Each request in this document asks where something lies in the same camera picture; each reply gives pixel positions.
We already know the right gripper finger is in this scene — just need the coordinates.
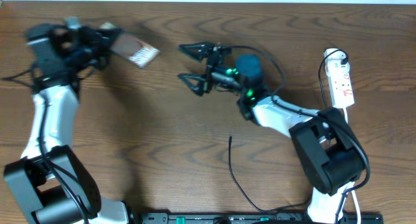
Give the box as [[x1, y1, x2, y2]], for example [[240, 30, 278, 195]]
[[178, 42, 215, 62], [177, 73, 206, 96]]

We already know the Galaxy S25 Ultra smartphone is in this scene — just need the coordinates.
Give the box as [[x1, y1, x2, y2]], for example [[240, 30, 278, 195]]
[[96, 22, 160, 69]]

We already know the black charging cable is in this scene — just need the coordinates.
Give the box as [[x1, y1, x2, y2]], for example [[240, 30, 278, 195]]
[[227, 48, 350, 214]]

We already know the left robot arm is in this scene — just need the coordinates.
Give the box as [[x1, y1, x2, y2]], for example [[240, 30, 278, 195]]
[[3, 23, 135, 223]]

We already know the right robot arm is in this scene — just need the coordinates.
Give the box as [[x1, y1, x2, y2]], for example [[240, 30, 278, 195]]
[[178, 42, 371, 223]]

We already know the white power strip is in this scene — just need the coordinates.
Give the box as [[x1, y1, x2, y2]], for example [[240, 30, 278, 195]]
[[324, 48, 355, 108]]

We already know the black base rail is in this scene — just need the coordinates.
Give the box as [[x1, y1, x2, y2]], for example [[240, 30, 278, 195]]
[[129, 212, 384, 224]]

